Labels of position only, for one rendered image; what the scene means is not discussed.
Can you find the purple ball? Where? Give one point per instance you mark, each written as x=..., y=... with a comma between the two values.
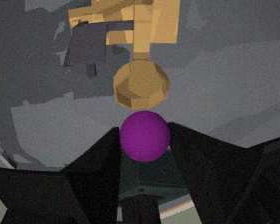
x=145, y=136

